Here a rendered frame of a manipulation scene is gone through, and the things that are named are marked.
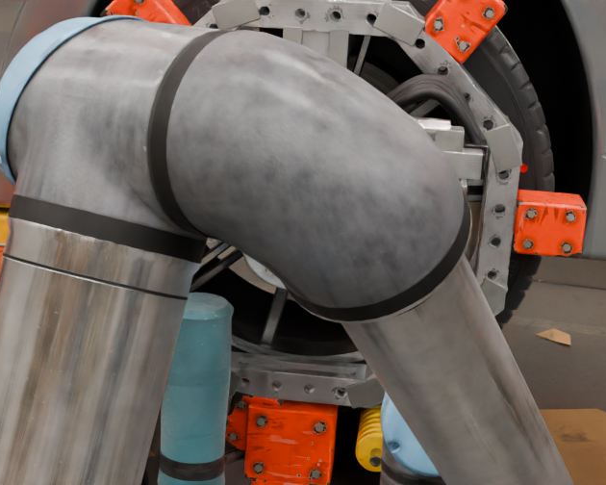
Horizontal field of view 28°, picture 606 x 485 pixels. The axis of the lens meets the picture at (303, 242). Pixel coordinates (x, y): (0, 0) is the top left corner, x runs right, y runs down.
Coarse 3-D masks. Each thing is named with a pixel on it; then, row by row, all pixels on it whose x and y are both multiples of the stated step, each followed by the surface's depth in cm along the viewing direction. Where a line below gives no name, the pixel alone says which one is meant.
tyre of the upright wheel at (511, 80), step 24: (192, 0) 160; (216, 0) 159; (408, 0) 157; (432, 0) 156; (192, 24) 160; (216, 24) 160; (480, 48) 157; (504, 48) 158; (480, 72) 158; (504, 72) 158; (504, 96) 159; (528, 96) 159; (528, 120) 159; (528, 144) 160; (528, 168) 161; (552, 168) 162; (528, 264) 165; (528, 288) 167; (504, 312) 167; (360, 408) 173
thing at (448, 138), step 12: (336, 36) 150; (348, 36) 150; (336, 48) 150; (336, 60) 151; (420, 120) 134; (432, 120) 134; (444, 120) 134; (432, 132) 134; (444, 132) 133; (456, 132) 133; (444, 144) 134; (456, 144) 134
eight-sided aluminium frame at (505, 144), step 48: (240, 0) 150; (288, 0) 150; (336, 0) 149; (384, 0) 154; (432, 48) 150; (480, 96) 151; (480, 240) 156; (240, 384) 165; (288, 384) 164; (336, 384) 163
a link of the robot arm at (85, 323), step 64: (64, 64) 67; (128, 64) 65; (0, 128) 70; (64, 128) 66; (128, 128) 64; (64, 192) 66; (128, 192) 66; (64, 256) 66; (128, 256) 66; (192, 256) 69; (0, 320) 67; (64, 320) 66; (128, 320) 66; (0, 384) 66; (64, 384) 65; (128, 384) 67; (0, 448) 66; (64, 448) 66; (128, 448) 68
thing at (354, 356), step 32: (480, 192) 165; (192, 288) 173; (224, 288) 185; (256, 288) 193; (256, 320) 181; (288, 320) 184; (320, 320) 186; (256, 352) 172; (288, 352) 172; (320, 352) 173; (352, 352) 171
